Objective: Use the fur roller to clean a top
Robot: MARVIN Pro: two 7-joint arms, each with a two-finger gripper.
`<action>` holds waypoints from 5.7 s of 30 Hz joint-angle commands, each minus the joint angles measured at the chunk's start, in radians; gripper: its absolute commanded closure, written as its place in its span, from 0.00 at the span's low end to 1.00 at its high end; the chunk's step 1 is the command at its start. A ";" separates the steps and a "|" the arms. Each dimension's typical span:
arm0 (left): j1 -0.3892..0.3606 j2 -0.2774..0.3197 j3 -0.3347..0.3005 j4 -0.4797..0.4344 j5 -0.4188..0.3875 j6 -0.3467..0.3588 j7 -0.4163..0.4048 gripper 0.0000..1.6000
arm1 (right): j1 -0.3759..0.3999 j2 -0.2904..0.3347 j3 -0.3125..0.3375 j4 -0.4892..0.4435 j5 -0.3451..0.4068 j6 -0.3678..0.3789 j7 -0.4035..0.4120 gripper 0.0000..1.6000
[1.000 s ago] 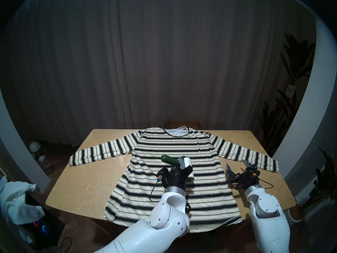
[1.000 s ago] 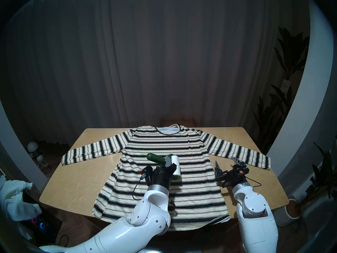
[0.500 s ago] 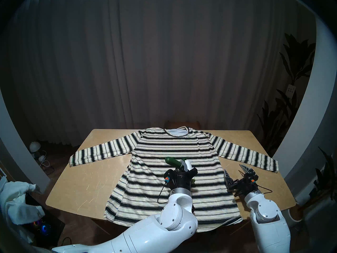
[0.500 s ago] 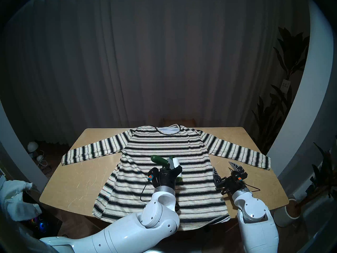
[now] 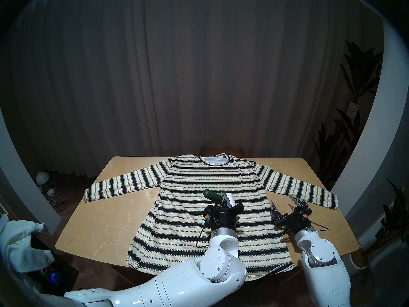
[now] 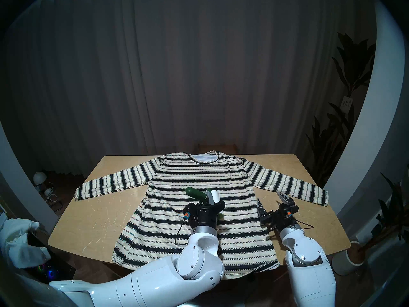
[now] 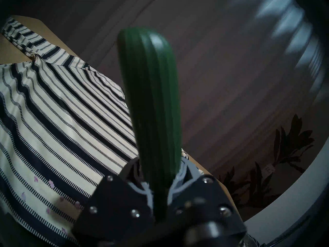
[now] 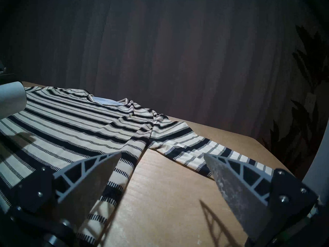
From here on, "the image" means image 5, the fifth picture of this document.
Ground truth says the green handled white lint roller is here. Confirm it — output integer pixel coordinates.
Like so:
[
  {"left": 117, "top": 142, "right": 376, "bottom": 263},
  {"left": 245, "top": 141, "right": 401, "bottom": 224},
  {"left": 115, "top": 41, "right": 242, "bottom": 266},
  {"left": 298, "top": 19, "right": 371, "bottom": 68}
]
[{"left": 203, "top": 189, "right": 241, "bottom": 222}]

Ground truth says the white floor cable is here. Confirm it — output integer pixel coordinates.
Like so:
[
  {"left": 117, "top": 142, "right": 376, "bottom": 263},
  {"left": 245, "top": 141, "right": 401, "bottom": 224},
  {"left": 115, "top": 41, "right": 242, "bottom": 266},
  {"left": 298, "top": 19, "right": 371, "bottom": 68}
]
[{"left": 47, "top": 182, "right": 66, "bottom": 212}]

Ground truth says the black computer with glowing fans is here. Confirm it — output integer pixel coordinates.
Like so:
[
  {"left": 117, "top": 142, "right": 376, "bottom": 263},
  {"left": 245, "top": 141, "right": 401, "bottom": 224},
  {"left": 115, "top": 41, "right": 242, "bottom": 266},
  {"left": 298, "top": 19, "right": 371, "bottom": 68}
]
[{"left": 30, "top": 236, "right": 80, "bottom": 297}]

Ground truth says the black cream striped long-sleeve top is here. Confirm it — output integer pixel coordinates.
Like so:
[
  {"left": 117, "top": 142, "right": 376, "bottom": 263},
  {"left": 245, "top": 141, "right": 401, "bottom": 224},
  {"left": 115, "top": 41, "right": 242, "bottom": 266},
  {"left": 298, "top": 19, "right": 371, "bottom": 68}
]
[{"left": 84, "top": 153, "right": 338, "bottom": 282}]

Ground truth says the white plant pot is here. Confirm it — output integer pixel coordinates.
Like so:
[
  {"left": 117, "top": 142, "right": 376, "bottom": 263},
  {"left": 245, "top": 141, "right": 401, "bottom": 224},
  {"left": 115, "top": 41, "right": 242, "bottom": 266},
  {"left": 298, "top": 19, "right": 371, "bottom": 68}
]
[{"left": 350, "top": 246, "right": 368, "bottom": 270}]

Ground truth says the small dark potted plant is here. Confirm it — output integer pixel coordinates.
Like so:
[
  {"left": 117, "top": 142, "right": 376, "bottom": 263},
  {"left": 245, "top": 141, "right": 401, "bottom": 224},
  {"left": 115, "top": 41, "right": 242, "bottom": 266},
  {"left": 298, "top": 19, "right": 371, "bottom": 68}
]
[{"left": 361, "top": 178, "right": 409, "bottom": 256}]

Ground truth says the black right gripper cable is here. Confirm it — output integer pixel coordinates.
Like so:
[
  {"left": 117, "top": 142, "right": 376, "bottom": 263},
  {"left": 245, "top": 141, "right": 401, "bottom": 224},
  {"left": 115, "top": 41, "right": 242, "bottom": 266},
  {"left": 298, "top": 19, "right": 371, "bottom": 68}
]
[{"left": 307, "top": 222, "right": 329, "bottom": 235}]

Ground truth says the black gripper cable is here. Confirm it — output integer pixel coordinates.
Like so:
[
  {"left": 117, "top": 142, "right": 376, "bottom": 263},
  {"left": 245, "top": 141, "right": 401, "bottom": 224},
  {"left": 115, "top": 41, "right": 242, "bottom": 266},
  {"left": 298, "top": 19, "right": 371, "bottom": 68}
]
[
  {"left": 196, "top": 220, "right": 213, "bottom": 248},
  {"left": 307, "top": 222, "right": 329, "bottom": 235}
]

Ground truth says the white crumpled cloth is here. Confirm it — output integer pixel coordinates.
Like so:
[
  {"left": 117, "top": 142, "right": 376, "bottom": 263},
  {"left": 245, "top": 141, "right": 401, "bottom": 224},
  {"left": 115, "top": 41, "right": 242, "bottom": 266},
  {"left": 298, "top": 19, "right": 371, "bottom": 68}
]
[{"left": 0, "top": 214, "right": 55, "bottom": 273}]

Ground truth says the grey pleated curtain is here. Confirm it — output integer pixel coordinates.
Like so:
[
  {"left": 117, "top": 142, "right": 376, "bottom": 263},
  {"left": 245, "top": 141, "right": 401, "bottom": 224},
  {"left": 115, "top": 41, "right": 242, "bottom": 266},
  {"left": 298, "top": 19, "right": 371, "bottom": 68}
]
[{"left": 0, "top": 0, "right": 384, "bottom": 179}]

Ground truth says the tall dark leafy plant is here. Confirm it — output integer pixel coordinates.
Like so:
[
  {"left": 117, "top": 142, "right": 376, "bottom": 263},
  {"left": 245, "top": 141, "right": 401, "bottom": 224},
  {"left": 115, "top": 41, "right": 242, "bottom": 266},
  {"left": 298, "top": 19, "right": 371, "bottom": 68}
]
[{"left": 312, "top": 39, "right": 384, "bottom": 188}]

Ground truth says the white curved pillar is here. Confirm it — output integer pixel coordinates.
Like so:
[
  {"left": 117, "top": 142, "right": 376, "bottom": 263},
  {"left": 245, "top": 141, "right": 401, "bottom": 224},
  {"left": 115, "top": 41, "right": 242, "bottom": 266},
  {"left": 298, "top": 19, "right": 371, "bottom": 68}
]
[
  {"left": 331, "top": 19, "right": 409, "bottom": 217},
  {"left": 0, "top": 108, "right": 61, "bottom": 233}
]

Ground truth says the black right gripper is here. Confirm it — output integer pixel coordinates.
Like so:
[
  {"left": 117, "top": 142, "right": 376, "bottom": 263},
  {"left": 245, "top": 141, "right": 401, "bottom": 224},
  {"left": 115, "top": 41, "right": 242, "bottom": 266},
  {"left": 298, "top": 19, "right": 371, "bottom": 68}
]
[{"left": 271, "top": 196, "right": 312, "bottom": 235}]

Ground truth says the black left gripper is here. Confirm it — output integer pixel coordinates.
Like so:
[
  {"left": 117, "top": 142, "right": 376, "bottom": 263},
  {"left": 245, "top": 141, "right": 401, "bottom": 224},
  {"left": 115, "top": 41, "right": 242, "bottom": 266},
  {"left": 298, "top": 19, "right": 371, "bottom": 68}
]
[{"left": 204, "top": 194, "right": 245, "bottom": 231}]

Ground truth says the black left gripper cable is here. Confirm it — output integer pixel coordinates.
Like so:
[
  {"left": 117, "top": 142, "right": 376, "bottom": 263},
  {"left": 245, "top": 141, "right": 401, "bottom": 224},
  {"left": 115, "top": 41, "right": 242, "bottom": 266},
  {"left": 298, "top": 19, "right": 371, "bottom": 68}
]
[{"left": 196, "top": 220, "right": 213, "bottom": 248}]

